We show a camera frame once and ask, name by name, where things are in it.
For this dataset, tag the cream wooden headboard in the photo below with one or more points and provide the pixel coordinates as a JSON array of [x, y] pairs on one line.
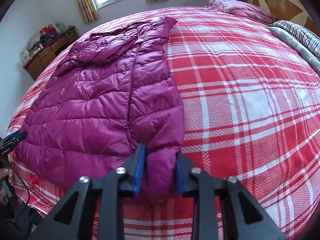
[[290, 10]]

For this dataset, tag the brown wooden desk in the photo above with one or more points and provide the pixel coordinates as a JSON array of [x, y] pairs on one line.
[[44, 57]]

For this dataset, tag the magenta quilted down jacket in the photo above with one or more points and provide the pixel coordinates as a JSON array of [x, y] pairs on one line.
[[112, 92]]

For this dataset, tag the pink folded quilt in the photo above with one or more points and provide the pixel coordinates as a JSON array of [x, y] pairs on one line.
[[242, 9]]

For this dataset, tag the grey floral pillow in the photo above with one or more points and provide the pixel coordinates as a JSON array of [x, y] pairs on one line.
[[297, 46]]

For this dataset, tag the clutter pile on desk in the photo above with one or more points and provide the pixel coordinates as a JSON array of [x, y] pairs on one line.
[[43, 38]]

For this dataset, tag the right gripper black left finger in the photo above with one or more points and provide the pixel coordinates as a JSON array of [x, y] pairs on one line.
[[73, 216]]

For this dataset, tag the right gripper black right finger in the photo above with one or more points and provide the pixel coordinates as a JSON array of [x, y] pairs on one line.
[[222, 202]]

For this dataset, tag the yellow curtain left of side window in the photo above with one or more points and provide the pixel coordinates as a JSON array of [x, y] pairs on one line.
[[88, 11]]

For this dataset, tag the person's left hand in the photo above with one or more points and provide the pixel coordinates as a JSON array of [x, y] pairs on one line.
[[7, 180]]

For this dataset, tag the black white striped pillow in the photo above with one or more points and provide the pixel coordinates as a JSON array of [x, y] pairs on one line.
[[304, 36]]

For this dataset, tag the red white plaid bedsheet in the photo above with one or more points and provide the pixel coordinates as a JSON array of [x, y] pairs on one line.
[[251, 108]]

